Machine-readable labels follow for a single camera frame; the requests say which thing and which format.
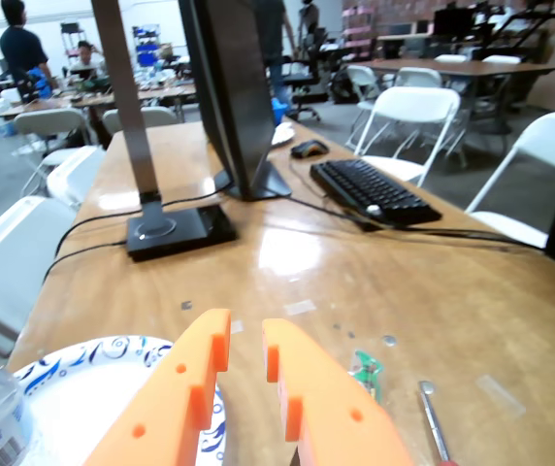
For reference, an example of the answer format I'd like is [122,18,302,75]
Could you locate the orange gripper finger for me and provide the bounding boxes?
[82,308,233,466]
[261,317,415,466]

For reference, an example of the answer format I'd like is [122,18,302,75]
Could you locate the blue patterned paper plate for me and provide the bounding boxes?
[13,334,228,466]

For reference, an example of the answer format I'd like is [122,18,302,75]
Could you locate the plain white paper plate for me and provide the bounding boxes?
[270,120,296,147]

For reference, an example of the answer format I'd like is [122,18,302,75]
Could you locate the green tape dispenser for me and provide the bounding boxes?
[347,349,385,404]

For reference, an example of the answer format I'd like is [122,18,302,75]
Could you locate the red black screwdriver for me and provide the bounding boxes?
[417,383,459,466]

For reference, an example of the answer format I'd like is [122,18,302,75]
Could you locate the black grey desk lamp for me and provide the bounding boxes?
[90,0,239,263]

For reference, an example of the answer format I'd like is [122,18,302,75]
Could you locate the white folding chair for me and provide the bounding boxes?
[465,111,555,250]
[13,107,94,195]
[393,66,443,89]
[102,106,180,136]
[344,64,381,116]
[47,145,108,211]
[0,196,78,358]
[344,85,463,188]

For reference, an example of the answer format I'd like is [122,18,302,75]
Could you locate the black keyboard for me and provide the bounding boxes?
[309,158,443,228]

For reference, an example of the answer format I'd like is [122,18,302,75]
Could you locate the black orange computer mouse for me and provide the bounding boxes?
[290,139,330,160]

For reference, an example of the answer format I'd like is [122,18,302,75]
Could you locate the cluttered background work table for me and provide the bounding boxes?
[0,84,196,122]

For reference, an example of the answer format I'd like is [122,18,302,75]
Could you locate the black computer monitor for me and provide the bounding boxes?
[178,0,293,202]

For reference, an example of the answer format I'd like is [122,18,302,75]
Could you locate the black office chair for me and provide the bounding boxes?
[284,28,337,122]

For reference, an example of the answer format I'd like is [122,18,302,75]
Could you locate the seated person light shirt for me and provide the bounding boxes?
[70,41,109,75]

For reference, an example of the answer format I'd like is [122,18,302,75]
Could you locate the shelf with blue bins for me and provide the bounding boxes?
[131,26,163,69]

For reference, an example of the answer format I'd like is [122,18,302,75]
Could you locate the brown background table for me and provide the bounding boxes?
[347,57,555,137]

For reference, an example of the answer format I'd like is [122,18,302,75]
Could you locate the standing person blue jeans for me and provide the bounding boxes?
[252,0,298,106]

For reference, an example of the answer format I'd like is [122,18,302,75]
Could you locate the standing person dark shirt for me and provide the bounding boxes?
[0,0,60,104]

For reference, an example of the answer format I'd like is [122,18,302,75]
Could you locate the distant standing person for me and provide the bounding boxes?
[297,0,322,40]

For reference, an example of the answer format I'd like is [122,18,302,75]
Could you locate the black lamp side cable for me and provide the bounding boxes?
[42,240,131,283]

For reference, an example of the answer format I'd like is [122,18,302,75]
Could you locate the black monitor cable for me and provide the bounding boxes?
[286,193,380,232]

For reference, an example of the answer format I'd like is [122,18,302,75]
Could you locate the black lamp power cable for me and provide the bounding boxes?
[53,186,233,258]

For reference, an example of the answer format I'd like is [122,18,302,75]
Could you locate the braided black keyboard cable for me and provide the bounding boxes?
[349,208,550,253]

